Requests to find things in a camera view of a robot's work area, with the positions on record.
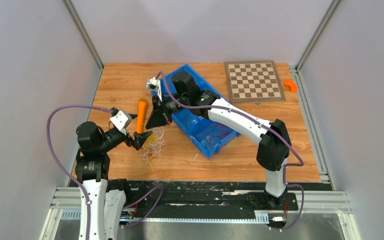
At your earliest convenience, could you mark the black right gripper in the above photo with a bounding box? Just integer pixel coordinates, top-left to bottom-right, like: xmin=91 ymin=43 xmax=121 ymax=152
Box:
xmin=146 ymin=93 xmax=190 ymax=130

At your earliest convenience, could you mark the red cable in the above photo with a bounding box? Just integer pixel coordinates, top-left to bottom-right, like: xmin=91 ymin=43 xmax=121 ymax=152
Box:
xmin=196 ymin=122 xmax=234 ymax=147

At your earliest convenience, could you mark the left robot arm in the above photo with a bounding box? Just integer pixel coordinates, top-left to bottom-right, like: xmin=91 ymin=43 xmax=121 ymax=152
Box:
xmin=75 ymin=108 xmax=152 ymax=240

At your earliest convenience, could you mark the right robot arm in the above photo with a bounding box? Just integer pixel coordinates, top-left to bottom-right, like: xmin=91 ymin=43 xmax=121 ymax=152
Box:
xmin=145 ymin=71 xmax=291 ymax=209

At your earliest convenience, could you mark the orange cylindrical toy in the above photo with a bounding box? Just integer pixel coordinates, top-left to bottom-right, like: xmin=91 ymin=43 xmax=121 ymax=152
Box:
xmin=135 ymin=98 xmax=148 ymax=134

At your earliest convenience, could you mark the blue plastic compartment bin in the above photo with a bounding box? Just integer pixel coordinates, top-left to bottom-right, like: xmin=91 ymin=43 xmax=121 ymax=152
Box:
xmin=152 ymin=64 xmax=240 ymax=159

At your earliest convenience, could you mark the wooden chessboard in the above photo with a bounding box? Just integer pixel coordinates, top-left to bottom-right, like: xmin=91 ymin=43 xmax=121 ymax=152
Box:
xmin=224 ymin=60 xmax=286 ymax=103

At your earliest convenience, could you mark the orange curved piece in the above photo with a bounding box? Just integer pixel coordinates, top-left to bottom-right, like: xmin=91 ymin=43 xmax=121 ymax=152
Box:
xmin=284 ymin=79 xmax=298 ymax=93

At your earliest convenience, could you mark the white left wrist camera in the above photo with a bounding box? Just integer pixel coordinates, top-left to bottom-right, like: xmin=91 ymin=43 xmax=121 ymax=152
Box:
xmin=109 ymin=110 xmax=133 ymax=134

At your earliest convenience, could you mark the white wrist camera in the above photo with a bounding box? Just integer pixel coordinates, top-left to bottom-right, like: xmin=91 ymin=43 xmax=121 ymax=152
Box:
xmin=109 ymin=110 xmax=133 ymax=134
xmin=145 ymin=77 xmax=163 ymax=100

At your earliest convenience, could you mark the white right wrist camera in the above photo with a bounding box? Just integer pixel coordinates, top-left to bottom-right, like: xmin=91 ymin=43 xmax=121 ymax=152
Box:
xmin=145 ymin=77 xmax=163 ymax=100

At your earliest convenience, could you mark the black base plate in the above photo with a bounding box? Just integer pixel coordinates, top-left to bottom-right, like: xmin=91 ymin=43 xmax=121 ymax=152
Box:
xmin=123 ymin=180 xmax=331 ymax=222

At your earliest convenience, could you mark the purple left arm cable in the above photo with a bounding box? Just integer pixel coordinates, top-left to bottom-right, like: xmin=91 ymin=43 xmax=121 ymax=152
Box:
xmin=46 ymin=104 xmax=164 ymax=240

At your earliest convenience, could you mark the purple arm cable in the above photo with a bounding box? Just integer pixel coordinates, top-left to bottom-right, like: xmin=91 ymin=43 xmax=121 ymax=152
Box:
xmin=155 ymin=71 xmax=306 ymax=232
xmin=46 ymin=104 xmax=164 ymax=240

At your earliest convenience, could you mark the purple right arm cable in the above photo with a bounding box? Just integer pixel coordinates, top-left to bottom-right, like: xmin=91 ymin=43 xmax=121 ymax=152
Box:
xmin=155 ymin=71 xmax=306 ymax=232

